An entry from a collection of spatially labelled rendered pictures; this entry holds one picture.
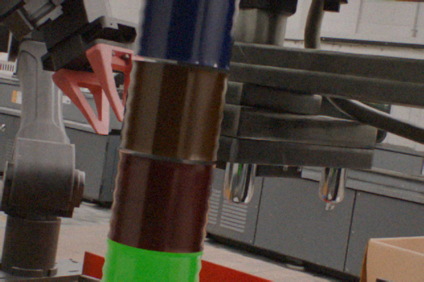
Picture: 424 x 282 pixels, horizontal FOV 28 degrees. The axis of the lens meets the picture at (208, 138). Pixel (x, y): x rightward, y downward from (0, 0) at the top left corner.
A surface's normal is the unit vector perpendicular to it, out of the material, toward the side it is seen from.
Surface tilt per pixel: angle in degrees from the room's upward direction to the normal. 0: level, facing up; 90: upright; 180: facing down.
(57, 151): 38
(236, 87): 90
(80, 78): 56
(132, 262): 76
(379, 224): 90
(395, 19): 90
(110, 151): 90
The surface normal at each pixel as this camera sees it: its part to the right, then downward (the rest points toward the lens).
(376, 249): -0.70, -0.07
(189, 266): 0.82, -0.10
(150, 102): -0.41, -0.26
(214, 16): 0.55, -0.12
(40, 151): 0.28, -0.73
